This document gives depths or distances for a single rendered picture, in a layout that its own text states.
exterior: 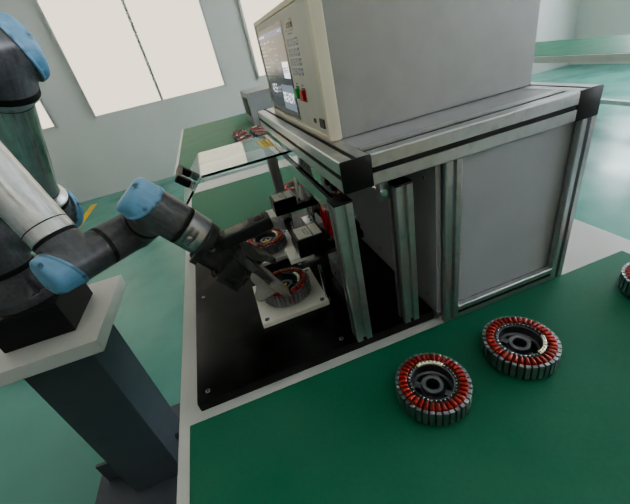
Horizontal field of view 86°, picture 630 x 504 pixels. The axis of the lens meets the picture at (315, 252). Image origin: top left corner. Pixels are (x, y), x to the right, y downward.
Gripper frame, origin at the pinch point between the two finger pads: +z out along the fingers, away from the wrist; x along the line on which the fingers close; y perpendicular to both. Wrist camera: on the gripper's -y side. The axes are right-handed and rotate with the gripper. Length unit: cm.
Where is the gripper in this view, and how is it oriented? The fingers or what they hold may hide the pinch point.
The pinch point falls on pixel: (285, 277)
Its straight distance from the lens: 77.1
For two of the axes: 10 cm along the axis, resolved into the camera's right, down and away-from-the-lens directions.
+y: -6.5, 7.4, 1.6
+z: 6.9, 5.0, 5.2
